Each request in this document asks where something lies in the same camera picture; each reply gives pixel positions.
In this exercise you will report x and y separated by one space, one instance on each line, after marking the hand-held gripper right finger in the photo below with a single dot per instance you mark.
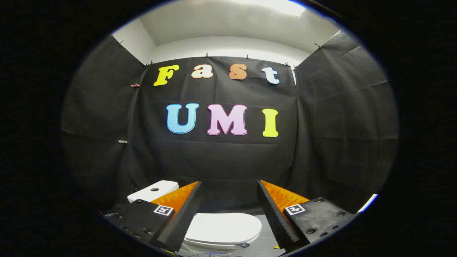
275 217

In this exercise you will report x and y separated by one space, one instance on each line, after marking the ceiling light panel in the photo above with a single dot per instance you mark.
275 5

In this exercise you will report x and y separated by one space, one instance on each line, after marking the white toilet bowl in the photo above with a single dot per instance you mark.
210 245

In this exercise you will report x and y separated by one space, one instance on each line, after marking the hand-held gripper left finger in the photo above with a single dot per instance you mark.
185 217

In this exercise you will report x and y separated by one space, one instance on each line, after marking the black backdrop cloth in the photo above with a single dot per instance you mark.
221 160

